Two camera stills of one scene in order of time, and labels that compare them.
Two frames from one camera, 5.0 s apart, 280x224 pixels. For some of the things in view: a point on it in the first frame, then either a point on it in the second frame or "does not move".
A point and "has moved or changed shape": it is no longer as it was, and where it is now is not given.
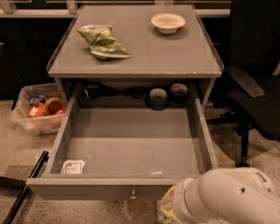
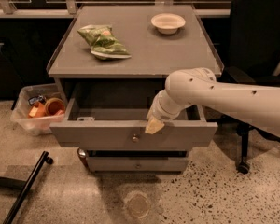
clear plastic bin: [40, 109] does not move
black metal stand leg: [21, 186] does not move
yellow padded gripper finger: [167, 205] → [153, 126]
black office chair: [259, 37] does not move
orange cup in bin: [54, 106] does not move
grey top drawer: [124, 153] has moved or changed shape
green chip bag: [103, 42] does not move
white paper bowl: [167, 22] does not move
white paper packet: [74, 167] → [82, 119]
